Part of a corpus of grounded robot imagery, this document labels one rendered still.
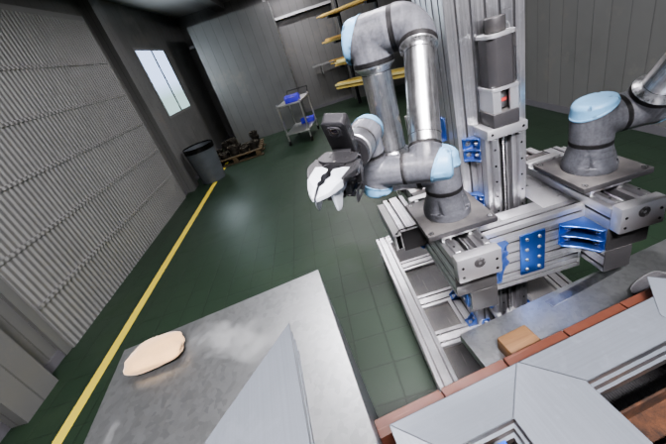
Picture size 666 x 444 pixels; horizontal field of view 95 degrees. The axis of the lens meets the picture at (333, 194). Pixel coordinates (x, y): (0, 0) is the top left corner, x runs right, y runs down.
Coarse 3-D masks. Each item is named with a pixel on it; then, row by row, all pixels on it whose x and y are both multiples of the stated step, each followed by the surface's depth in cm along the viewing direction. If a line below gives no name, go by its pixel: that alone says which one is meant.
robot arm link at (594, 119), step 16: (592, 96) 95; (608, 96) 91; (624, 96) 91; (576, 112) 94; (592, 112) 90; (608, 112) 89; (624, 112) 89; (576, 128) 96; (592, 128) 92; (608, 128) 91; (624, 128) 92; (576, 144) 98; (592, 144) 94
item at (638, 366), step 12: (660, 348) 68; (636, 360) 67; (648, 360) 67; (660, 360) 68; (612, 372) 67; (624, 372) 67; (636, 372) 67; (600, 384) 66; (612, 384) 67; (624, 384) 67; (492, 432) 63; (504, 432) 63; (516, 432) 63
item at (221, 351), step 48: (288, 288) 91; (192, 336) 85; (240, 336) 80; (336, 336) 72; (144, 384) 76; (192, 384) 72; (240, 384) 68; (336, 384) 62; (96, 432) 68; (144, 432) 65; (192, 432) 62; (336, 432) 54
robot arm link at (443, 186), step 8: (456, 152) 92; (456, 160) 91; (456, 168) 92; (456, 176) 93; (416, 184) 97; (424, 184) 96; (432, 184) 95; (440, 184) 94; (448, 184) 93; (456, 184) 94; (432, 192) 97; (440, 192) 95; (448, 192) 95
